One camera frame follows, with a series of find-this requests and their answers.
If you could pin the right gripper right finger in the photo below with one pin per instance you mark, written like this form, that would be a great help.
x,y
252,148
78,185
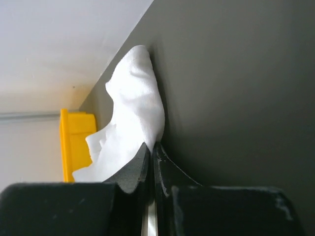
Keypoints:
x,y
185,207

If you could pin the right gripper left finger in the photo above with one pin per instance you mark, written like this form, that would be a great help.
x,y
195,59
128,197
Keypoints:
x,y
114,207

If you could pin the white printed t-shirt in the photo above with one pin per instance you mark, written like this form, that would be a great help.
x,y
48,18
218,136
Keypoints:
x,y
138,117

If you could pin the yellow plastic tray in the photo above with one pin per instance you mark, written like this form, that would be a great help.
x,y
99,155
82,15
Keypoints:
x,y
74,128

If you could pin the left aluminium frame rail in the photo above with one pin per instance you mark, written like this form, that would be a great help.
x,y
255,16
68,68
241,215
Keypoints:
x,y
24,116

